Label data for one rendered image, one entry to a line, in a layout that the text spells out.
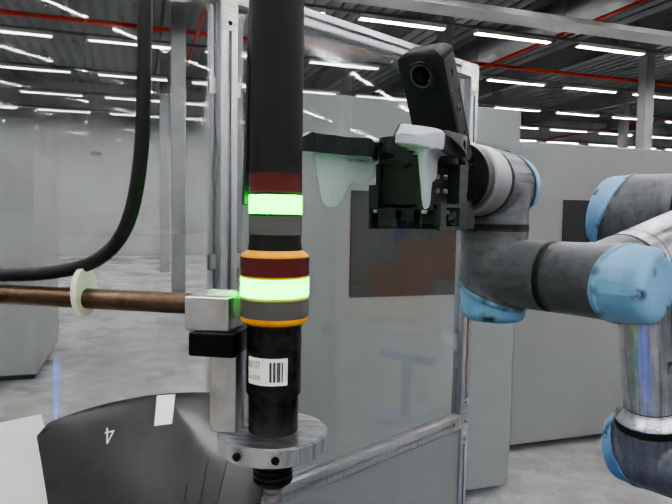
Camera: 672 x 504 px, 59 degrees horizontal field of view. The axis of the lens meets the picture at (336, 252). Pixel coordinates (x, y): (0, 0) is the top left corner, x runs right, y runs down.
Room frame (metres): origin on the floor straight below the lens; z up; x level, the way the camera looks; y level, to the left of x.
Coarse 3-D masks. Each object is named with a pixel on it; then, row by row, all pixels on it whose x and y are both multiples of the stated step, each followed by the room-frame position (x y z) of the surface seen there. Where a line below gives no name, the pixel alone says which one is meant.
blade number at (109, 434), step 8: (104, 424) 0.53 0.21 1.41; (112, 424) 0.53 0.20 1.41; (120, 424) 0.53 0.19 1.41; (104, 432) 0.52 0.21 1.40; (112, 432) 0.52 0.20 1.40; (120, 432) 0.52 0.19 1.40; (104, 440) 0.52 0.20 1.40; (112, 440) 0.52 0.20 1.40; (120, 440) 0.52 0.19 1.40; (104, 448) 0.51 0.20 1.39; (112, 448) 0.51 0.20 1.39
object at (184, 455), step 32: (64, 416) 0.54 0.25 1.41; (96, 416) 0.54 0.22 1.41; (128, 416) 0.53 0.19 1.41; (192, 416) 0.54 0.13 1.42; (64, 448) 0.52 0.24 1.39; (96, 448) 0.51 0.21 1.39; (128, 448) 0.51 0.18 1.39; (160, 448) 0.51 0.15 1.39; (192, 448) 0.51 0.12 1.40; (64, 480) 0.50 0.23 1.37; (96, 480) 0.49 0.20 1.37; (128, 480) 0.49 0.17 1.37; (160, 480) 0.49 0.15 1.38; (192, 480) 0.49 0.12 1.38; (224, 480) 0.49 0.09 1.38
